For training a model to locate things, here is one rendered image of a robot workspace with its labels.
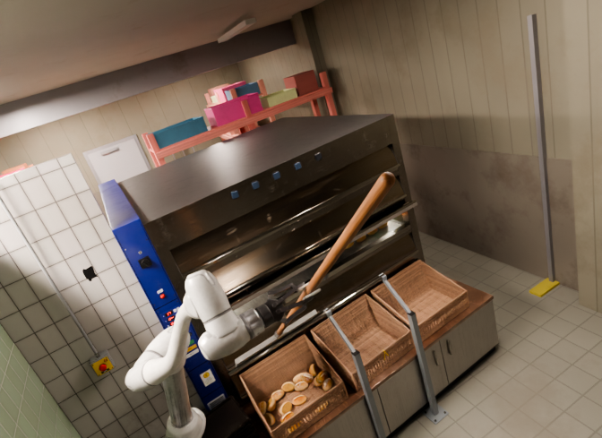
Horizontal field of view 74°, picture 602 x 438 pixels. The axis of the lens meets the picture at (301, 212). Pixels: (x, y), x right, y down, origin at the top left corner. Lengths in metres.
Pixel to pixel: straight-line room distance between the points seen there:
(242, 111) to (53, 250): 3.49
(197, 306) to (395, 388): 2.03
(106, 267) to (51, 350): 0.53
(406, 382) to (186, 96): 8.06
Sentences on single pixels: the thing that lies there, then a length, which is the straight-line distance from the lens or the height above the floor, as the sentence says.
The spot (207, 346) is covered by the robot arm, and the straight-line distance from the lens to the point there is 1.35.
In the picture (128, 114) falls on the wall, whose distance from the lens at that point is 9.66.
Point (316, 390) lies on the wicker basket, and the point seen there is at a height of 0.59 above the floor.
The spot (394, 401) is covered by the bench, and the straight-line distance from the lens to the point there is 3.19.
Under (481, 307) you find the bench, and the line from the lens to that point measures 3.47.
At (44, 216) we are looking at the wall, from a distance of 2.44.
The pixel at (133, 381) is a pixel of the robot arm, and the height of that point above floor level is 1.77.
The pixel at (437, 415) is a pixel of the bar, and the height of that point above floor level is 0.01.
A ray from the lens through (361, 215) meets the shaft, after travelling 0.86.
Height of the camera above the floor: 2.72
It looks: 21 degrees down
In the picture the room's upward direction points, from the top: 18 degrees counter-clockwise
